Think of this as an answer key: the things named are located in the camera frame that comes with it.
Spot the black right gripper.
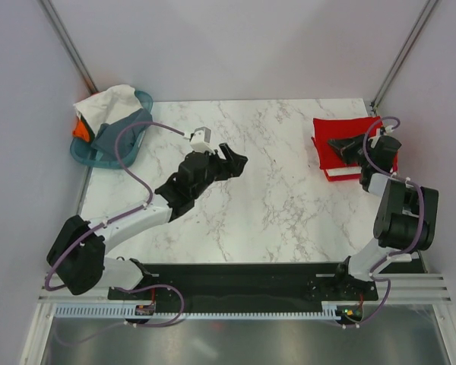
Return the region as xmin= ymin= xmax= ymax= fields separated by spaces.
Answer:
xmin=327 ymin=132 xmax=374 ymax=168

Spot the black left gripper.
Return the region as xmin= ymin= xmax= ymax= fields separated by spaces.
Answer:
xmin=192 ymin=144 xmax=248 ymax=199

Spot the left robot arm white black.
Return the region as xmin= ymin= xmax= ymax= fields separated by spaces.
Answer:
xmin=46 ymin=143 xmax=249 ymax=299

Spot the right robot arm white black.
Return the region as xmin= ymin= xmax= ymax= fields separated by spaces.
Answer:
xmin=328 ymin=135 xmax=439 ymax=300

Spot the folded white t shirt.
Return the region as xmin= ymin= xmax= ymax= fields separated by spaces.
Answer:
xmin=311 ymin=137 xmax=361 ymax=176

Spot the grey blue t shirt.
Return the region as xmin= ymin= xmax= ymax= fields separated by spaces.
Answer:
xmin=91 ymin=108 xmax=153 ymax=165

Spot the crumpled white t shirt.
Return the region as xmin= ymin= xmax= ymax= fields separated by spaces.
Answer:
xmin=74 ymin=84 xmax=142 ymax=134

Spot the teal plastic basket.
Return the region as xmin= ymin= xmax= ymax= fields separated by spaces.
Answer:
xmin=70 ymin=90 xmax=154 ymax=170

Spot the orange t shirt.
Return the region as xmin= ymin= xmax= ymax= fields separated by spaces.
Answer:
xmin=72 ymin=118 xmax=92 ymax=143

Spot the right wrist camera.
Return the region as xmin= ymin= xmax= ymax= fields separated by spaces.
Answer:
xmin=369 ymin=125 xmax=394 ymax=148

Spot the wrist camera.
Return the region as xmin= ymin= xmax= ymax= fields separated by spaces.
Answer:
xmin=369 ymin=125 xmax=394 ymax=148
xmin=187 ymin=126 xmax=214 ymax=154

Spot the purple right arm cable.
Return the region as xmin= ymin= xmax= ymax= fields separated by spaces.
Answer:
xmin=336 ymin=116 xmax=426 ymax=330

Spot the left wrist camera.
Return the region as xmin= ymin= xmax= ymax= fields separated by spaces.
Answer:
xmin=187 ymin=126 xmax=214 ymax=154

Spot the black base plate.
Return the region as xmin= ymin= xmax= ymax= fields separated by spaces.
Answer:
xmin=108 ymin=262 xmax=383 ymax=312

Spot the right aluminium frame post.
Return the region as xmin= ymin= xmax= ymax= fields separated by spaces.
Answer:
xmin=365 ymin=0 xmax=441 ymax=116

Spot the aluminium frame post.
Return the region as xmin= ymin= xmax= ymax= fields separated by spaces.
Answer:
xmin=365 ymin=0 xmax=441 ymax=116
xmin=37 ymin=0 xmax=98 ymax=94

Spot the white slotted cable duct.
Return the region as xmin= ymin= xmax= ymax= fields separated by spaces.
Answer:
xmin=54 ymin=303 xmax=341 ymax=320

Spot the left aluminium frame post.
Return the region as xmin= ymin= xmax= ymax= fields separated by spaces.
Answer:
xmin=37 ymin=0 xmax=98 ymax=94

